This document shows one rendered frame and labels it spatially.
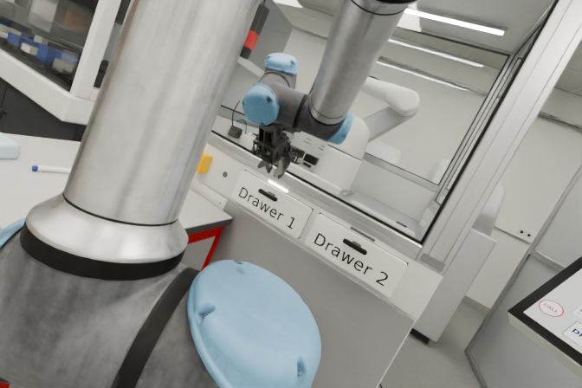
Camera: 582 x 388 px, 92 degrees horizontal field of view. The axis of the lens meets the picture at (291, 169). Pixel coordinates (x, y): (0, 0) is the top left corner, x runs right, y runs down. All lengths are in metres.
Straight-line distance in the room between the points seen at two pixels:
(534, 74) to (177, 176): 0.87
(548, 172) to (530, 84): 3.58
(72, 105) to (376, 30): 1.18
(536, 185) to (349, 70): 4.12
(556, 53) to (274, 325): 0.90
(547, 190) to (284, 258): 3.86
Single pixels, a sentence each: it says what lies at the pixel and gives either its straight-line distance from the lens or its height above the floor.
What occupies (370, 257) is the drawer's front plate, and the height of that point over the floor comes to 0.89.
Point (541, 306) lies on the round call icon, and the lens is 0.90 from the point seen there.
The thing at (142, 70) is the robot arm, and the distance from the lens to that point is 0.22.
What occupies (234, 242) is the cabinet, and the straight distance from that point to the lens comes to 1.07.
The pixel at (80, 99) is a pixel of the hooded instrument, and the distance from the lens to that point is 1.36.
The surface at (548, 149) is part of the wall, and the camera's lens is 4.48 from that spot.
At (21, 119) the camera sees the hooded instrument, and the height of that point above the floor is 0.66.
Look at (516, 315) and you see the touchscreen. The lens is 0.88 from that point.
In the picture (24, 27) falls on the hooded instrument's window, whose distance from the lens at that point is 1.74.
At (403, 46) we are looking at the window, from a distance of 0.96.
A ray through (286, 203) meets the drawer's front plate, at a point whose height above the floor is 0.90.
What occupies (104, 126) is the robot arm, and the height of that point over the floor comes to 1.09.
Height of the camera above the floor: 1.14
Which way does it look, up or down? 8 degrees down
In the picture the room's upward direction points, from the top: 25 degrees clockwise
